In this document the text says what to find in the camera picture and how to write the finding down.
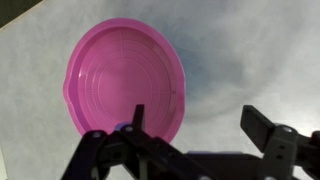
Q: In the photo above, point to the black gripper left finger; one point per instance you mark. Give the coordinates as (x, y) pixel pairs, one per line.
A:
(140, 150)

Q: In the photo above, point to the pink plastic plate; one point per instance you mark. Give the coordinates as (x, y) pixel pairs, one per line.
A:
(123, 76)

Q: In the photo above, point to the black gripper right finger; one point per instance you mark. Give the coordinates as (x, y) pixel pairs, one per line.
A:
(280, 150)

